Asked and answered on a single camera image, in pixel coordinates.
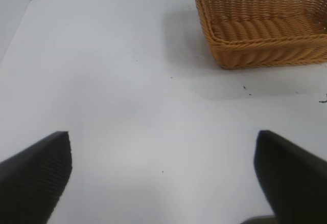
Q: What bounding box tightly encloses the woven wicker rectangular basket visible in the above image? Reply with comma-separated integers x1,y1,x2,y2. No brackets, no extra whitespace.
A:
194,0,327,70

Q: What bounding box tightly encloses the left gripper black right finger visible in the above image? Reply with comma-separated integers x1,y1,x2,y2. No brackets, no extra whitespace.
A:
253,129,327,224

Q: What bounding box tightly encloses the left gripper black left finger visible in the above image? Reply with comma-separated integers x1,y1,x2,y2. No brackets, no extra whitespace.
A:
0,131,74,224

